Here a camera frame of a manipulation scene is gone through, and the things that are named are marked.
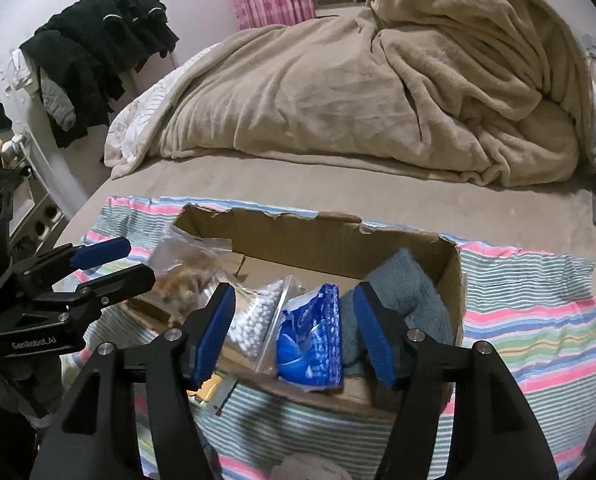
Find brown cardboard box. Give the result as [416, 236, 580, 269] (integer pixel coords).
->
[122, 201, 468, 421]

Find pile of black clothes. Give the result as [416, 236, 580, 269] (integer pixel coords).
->
[20, 0, 179, 148]

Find white shelf rack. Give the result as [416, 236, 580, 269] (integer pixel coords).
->
[2, 133, 66, 262]

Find grey knit socks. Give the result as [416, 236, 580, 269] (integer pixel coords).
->
[339, 249, 454, 377]

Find striped colourful towel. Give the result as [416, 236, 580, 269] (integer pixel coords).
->
[63, 195, 596, 479]

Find capybara tissue pack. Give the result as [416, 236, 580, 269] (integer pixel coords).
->
[187, 372, 238, 416]

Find bag of cotton swabs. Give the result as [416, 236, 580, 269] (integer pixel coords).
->
[224, 275, 304, 375]

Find white socks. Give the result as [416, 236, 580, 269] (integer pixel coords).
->
[270, 453, 352, 480]

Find white floral quilt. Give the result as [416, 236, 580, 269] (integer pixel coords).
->
[104, 44, 217, 180]

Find clear snack bag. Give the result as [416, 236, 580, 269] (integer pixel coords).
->
[139, 226, 243, 325]

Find beige fleece blanket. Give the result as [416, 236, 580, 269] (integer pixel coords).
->
[109, 0, 596, 189]

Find blue tissue pack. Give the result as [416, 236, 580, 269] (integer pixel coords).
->
[275, 283, 342, 391]

